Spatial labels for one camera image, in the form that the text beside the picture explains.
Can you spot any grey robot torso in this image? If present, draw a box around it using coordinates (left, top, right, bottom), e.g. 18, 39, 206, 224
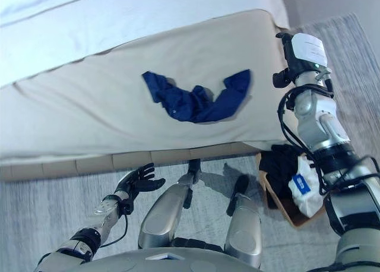
84, 244, 338, 272

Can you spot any navy blue garment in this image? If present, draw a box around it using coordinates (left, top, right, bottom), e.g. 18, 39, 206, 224
141, 69, 254, 125

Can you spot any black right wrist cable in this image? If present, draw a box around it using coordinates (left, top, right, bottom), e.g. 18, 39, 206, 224
277, 84, 328, 196

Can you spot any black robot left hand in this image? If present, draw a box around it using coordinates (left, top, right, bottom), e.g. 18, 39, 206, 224
114, 162, 167, 209

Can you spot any silver robot leg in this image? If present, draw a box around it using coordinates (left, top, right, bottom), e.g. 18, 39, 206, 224
223, 175, 264, 269
137, 158, 202, 251

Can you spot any white duvet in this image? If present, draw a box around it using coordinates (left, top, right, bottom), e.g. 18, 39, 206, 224
0, 0, 291, 87

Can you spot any bed with beige blanket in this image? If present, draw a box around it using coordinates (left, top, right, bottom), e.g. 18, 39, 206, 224
0, 8, 291, 163

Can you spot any silver robot left leg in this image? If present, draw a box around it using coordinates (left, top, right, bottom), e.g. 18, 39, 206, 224
137, 158, 202, 251

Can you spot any beige padded bed frame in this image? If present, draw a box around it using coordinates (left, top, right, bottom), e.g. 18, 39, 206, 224
0, 140, 259, 183

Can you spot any brown wicker basket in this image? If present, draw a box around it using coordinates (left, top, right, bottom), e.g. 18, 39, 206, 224
255, 151, 328, 230

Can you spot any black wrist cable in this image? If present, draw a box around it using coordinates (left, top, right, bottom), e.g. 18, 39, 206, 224
99, 205, 129, 249
277, 84, 328, 196

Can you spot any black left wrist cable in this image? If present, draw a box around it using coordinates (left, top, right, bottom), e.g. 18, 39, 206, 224
99, 205, 129, 249

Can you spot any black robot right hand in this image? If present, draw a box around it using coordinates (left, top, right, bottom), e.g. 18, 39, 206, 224
272, 31, 333, 88

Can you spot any black garment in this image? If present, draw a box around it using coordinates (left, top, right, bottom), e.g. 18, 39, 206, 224
258, 144, 303, 210

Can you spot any silver robot right leg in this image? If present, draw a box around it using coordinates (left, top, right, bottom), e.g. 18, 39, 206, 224
223, 175, 264, 269

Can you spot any white garment with blue print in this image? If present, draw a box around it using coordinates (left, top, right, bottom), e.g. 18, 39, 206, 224
286, 152, 325, 219

